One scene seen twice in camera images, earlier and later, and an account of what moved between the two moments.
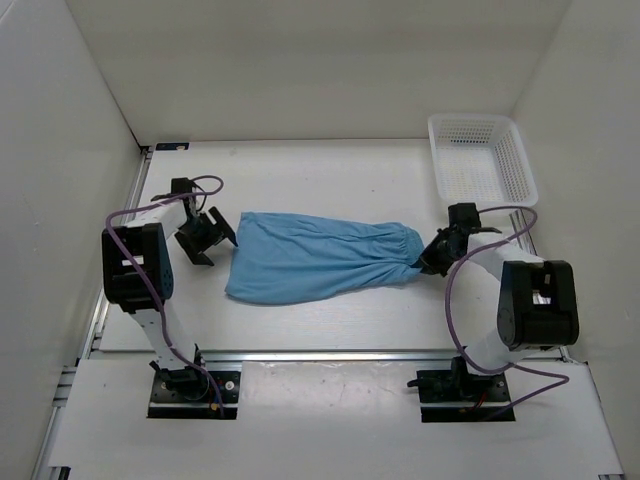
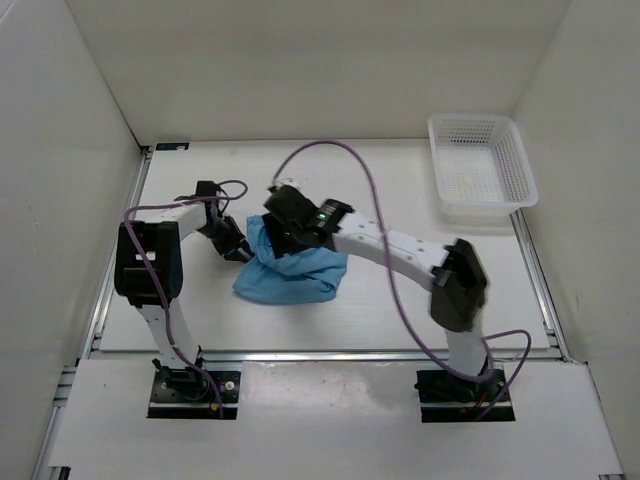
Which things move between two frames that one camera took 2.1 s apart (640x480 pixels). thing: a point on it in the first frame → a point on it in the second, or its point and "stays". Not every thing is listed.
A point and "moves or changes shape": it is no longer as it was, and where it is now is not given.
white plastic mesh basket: x=481 y=161 stays
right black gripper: x=428 y=263 → x=281 y=245
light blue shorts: x=288 y=256 moves or changes shape
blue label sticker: x=173 y=146 stays
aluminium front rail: x=337 y=355 stays
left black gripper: x=216 y=230 → x=236 y=240
